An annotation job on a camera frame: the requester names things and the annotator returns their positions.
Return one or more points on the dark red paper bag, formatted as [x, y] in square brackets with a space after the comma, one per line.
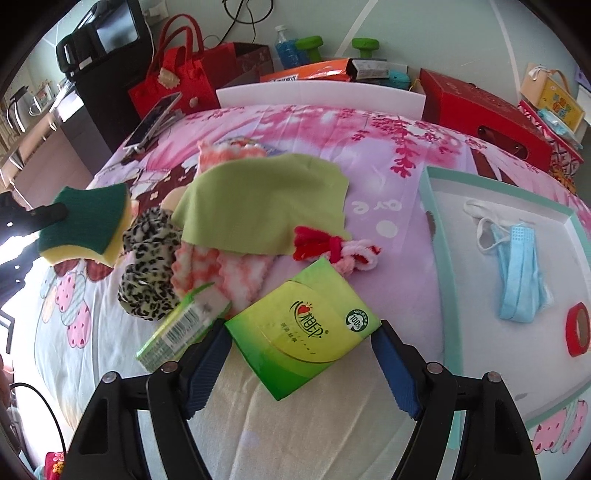
[237, 63]

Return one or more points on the teal toy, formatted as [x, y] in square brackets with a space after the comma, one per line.
[399, 80]

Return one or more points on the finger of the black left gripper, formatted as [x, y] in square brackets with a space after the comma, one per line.
[15, 220]

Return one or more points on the red tape roll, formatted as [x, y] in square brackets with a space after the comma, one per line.
[577, 330]

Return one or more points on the wet wipes pack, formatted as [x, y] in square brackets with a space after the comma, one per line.
[559, 128]

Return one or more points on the white tray with teal rim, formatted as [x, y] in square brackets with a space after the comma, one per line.
[532, 359]

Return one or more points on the black monitor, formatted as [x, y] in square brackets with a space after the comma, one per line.
[109, 29]

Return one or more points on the green yellow sponge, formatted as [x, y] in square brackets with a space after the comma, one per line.
[93, 227]

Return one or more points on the blue water bottle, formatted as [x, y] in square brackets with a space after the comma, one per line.
[286, 47]

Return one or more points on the blue face mask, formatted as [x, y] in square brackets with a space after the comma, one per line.
[514, 244]

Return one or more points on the green cloth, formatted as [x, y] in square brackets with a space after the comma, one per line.
[253, 205]

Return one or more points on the leopard print scrunchie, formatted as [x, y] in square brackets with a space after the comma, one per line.
[145, 290]

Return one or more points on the silver kettle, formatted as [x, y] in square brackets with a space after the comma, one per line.
[23, 107]

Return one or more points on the smartphone on stand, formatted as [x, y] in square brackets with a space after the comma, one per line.
[151, 122]

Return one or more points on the pink white fluffy towel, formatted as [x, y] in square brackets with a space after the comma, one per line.
[238, 277]

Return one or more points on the large red gift box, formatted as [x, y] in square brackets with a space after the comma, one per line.
[471, 110]

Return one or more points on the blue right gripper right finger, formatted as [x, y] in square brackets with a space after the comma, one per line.
[419, 387]

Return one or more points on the red white patterned box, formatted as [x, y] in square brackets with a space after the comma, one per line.
[565, 159]

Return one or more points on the yellow children gift box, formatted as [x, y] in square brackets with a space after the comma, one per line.
[549, 89]

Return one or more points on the small green tissue pack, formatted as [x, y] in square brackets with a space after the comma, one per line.
[187, 324]

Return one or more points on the orange cardboard box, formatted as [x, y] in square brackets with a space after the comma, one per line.
[334, 70]

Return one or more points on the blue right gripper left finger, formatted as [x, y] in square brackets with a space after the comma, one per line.
[181, 388]

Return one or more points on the red felt handbag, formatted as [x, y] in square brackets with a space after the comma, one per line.
[180, 65]

